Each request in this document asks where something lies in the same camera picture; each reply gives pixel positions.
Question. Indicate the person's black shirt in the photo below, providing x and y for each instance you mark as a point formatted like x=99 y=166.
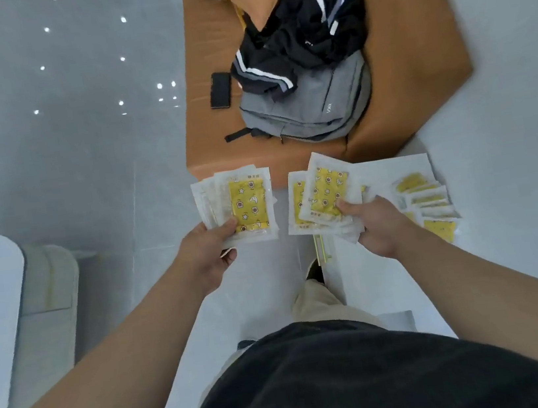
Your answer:
x=374 y=381

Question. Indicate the black jacket with white stripes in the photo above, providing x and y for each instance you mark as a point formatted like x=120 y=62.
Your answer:
x=309 y=26

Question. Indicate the grey backpack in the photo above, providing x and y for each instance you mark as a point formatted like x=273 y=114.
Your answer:
x=315 y=105

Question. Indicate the person's left thumb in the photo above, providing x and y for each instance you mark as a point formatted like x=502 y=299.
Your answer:
x=228 y=228

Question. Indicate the person's right forearm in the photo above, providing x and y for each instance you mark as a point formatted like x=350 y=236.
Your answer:
x=502 y=298

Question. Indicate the person's right hand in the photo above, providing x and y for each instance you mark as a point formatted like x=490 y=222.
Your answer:
x=385 y=230

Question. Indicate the black smartphone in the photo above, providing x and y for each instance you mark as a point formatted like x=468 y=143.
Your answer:
x=220 y=90

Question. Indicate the person's left hand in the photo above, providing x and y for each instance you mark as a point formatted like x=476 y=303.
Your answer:
x=202 y=258

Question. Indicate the white padded chair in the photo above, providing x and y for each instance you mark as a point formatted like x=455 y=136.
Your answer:
x=47 y=332

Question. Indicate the bundle of yellow sachet packets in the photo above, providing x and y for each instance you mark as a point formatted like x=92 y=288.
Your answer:
x=324 y=191
x=249 y=204

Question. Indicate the person's beige trousers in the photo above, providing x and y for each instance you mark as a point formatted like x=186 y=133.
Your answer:
x=320 y=304

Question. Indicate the person's left forearm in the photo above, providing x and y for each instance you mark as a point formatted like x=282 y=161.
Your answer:
x=104 y=379

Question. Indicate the pile of yellow sachet packets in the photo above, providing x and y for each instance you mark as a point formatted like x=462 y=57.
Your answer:
x=431 y=201

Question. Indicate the person's right thumb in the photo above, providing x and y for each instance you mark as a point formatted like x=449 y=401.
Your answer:
x=349 y=207

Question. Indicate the orange leather bench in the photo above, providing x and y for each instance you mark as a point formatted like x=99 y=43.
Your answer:
x=416 y=41

